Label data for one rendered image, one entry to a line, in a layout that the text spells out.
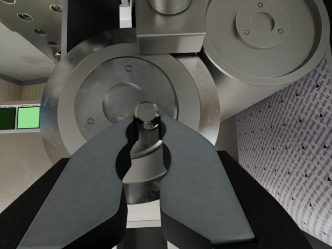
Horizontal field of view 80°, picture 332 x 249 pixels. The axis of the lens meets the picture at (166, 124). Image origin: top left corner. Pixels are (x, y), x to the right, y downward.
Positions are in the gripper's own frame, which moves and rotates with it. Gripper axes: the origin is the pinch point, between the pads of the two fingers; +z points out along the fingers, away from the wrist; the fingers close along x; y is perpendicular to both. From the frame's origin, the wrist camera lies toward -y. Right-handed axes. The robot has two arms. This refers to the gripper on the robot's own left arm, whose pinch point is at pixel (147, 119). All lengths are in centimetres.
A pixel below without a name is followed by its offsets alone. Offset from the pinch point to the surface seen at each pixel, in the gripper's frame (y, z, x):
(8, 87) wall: 101, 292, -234
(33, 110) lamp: 15.7, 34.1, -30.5
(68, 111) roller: 1.1, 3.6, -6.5
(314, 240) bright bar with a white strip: 26.9, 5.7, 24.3
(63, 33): -3.9, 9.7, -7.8
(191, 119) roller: 1.9, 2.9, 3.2
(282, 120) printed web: 7.0, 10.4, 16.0
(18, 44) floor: 30, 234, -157
